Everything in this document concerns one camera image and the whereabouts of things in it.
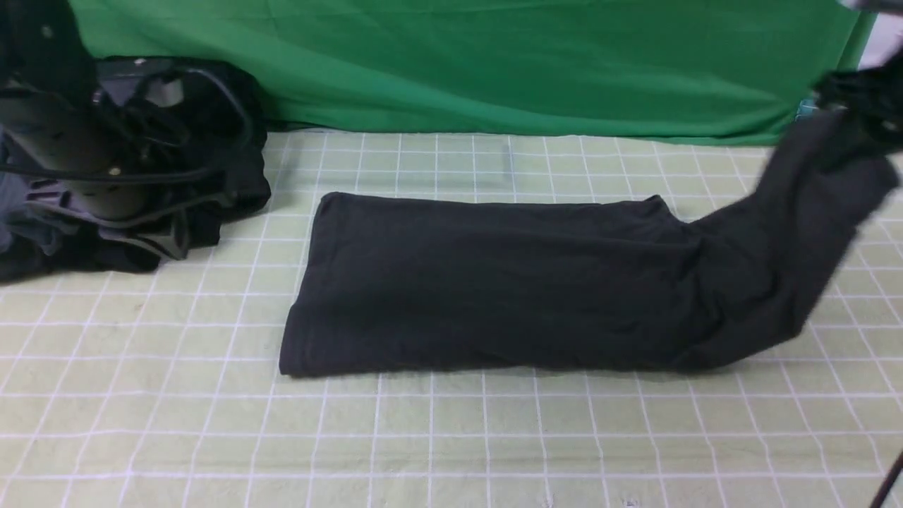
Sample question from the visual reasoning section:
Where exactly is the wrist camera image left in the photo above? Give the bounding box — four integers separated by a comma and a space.
90, 57, 185, 109

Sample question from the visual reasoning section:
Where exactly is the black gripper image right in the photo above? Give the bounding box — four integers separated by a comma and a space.
813, 54, 902, 157

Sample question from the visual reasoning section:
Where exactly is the blue binder clip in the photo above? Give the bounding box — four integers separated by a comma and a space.
794, 97, 818, 120

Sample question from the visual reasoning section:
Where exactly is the pile of black clothes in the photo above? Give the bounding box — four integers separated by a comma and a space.
2, 57, 272, 284

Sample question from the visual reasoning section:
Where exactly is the black cable image right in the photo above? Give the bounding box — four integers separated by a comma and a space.
868, 452, 903, 508

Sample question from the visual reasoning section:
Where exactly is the gray long-sleeved shirt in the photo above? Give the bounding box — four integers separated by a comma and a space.
279, 112, 900, 378

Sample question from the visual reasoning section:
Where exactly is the green backdrop cloth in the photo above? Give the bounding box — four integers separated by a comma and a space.
71, 1, 875, 145

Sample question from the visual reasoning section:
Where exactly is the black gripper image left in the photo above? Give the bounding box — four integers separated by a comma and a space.
25, 180, 234, 260

